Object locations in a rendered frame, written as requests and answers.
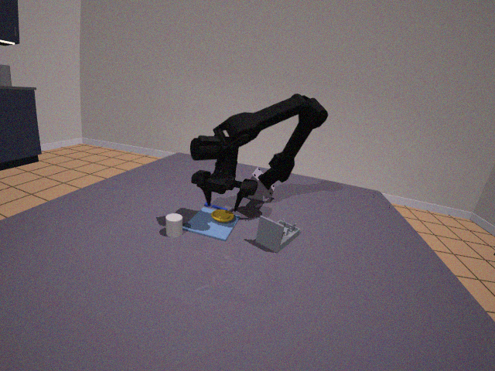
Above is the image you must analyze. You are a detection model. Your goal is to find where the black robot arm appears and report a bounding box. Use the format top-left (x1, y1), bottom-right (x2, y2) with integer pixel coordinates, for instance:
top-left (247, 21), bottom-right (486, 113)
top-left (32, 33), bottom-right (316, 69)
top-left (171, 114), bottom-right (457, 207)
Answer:
top-left (190, 94), bottom-right (328, 194)

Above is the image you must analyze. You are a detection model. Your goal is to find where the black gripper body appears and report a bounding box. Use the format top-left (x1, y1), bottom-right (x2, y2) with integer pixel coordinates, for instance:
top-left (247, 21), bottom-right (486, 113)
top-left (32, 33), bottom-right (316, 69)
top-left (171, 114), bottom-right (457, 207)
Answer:
top-left (191, 158), bottom-right (258, 196)

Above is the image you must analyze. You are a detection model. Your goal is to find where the grey cylinder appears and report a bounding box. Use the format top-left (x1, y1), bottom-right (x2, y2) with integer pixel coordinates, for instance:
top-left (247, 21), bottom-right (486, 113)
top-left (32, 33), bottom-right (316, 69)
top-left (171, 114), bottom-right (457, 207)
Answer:
top-left (166, 213), bottom-right (183, 237)

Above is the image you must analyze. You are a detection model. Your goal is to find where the light blue flat square mat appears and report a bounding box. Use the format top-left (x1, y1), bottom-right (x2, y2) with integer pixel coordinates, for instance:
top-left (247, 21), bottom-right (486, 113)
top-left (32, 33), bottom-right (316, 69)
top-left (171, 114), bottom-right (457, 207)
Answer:
top-left (183, 207), bottom-right (240, 242)

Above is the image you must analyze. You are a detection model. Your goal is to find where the yellow round plate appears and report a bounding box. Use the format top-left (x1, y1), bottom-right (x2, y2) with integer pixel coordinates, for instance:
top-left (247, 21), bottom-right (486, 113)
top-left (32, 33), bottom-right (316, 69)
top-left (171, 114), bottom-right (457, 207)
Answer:
top-left (211, 209), bottom-right (234, 223)

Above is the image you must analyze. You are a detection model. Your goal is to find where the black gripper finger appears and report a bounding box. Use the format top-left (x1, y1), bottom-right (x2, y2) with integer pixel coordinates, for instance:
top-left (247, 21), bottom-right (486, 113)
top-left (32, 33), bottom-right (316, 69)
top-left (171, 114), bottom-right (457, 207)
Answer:
top-left (234, 191), bottom-right (248, 212)
top-left (197, 185), bottom-right (211, 206)

